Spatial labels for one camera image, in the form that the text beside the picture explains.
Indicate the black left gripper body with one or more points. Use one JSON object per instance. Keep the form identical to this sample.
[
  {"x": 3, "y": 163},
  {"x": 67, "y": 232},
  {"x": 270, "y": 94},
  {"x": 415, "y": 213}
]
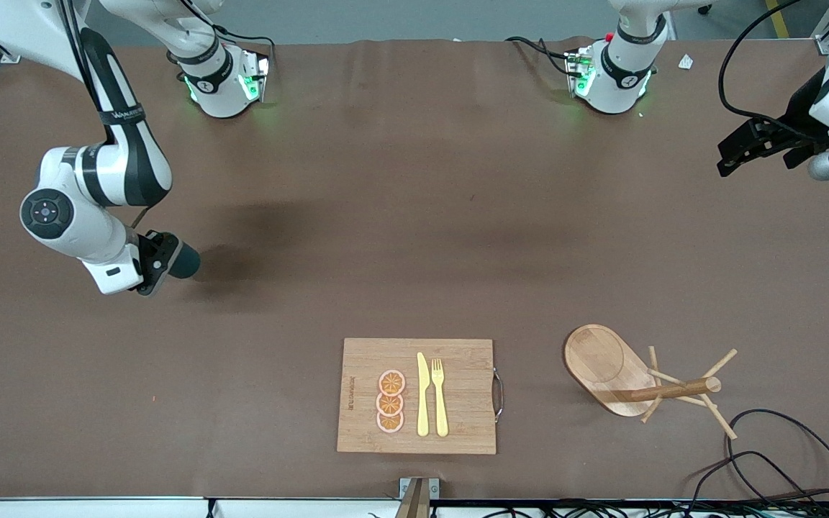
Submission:
[{"x": 801, "y": 119}]

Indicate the dark green ribbed cup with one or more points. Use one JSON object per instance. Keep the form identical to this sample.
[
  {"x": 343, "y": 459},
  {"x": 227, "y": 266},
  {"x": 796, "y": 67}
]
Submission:
[{"x": 186, "y": 260}]

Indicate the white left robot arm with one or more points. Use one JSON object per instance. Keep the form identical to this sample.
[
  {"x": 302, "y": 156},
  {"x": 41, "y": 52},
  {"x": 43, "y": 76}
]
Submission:
[{"x": 619, "y": 79}]

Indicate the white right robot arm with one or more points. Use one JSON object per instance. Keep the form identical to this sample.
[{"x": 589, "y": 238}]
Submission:
[{"x": 69, "y": 230}]

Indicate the white paper scrap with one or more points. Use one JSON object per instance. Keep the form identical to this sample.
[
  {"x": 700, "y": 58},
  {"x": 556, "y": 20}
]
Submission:
[{"x": 686, "y": 62}]

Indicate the brown table cover sheet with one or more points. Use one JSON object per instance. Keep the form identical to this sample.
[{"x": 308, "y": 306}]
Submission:
[{"x": 314, "y": 288}]

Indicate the orange slice toy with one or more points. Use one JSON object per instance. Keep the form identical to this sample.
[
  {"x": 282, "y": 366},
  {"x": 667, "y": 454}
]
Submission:
[
  {"x": 390, "y": 423},
  {"x": 389, "y": 404},
  {"x": 391, "y": 383}
]

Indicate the wooden mug tree stand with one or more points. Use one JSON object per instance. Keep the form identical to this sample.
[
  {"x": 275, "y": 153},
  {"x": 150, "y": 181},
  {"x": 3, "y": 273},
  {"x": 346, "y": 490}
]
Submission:
[{"x": 594, "y": 360}]

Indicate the yellow plastic knife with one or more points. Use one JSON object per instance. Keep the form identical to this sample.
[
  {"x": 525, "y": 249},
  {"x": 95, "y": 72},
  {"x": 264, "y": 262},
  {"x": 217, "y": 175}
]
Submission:
[{"x": 423, "y": 403}]

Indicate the yellow plastic fork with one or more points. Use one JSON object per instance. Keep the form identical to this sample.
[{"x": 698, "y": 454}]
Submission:
[{"x": 441, "y": 410}]

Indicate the wooden cutting board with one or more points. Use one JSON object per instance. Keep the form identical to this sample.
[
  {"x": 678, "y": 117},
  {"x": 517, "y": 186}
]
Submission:
[{"x": 465, "y": 403}]

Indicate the white table edge rail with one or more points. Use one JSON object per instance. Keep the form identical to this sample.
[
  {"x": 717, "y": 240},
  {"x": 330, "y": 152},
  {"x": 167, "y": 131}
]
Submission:
[{"x": 62, "y": 509}]

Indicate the grey metal bracket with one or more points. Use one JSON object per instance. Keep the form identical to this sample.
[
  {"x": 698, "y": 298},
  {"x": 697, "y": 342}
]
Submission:
[{"x": 406, "y": 489}]

